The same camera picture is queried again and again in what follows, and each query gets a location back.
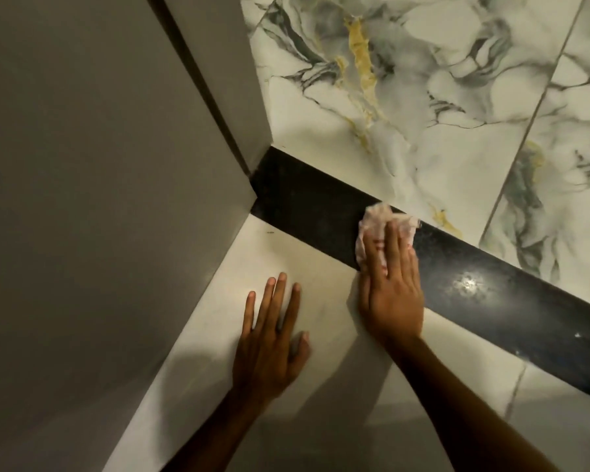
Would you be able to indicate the person's right hand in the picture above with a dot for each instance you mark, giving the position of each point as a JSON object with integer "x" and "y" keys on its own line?
{"x": 392, "y": 304}

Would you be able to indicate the person's left hand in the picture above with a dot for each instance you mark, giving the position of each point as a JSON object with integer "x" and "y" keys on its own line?
{"x": 263, "y": 361}

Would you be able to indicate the person's right thumb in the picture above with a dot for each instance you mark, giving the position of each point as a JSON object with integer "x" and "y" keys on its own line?
{"x": 363, "y": 299}

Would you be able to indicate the person's right middle finger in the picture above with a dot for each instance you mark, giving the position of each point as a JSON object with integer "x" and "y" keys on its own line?
{"x": 392, "y": 250}

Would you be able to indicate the person's right little finger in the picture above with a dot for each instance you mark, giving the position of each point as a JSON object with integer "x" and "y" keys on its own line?
{"x": 414, "y": 267}

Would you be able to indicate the person's left thumb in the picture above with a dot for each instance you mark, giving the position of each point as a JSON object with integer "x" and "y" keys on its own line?
{"x": 301, "y": 349}

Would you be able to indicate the person's left middle finger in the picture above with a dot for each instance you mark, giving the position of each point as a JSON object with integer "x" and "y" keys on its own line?
{"x": 278, "y": 304}

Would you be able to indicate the person's left little finger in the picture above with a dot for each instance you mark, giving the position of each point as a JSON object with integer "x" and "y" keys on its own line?
{"x": 248, "y": 314}

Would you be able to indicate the white red-patterned cleaning cloth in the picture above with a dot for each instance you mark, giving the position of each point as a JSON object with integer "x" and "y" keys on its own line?
{"x": 375, "y": 217}

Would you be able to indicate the person's left forearm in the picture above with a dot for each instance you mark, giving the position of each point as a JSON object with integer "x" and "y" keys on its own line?
{"x": 221, "y": 432}

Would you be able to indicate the person's right forearm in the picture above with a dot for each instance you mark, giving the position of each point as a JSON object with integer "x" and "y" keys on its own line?
{"x": 464, "y": 412}

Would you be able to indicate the black stone threshold strip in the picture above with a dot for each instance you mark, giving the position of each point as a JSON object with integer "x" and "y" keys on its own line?
{"x": 477, "y": 294}

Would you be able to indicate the large grey door panel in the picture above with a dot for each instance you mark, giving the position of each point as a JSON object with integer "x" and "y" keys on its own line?
{"x": 88, "y": 216}

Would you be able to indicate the narrow grey door frame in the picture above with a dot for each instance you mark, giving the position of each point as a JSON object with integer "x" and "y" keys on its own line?
{"x": 226, "y": 73}

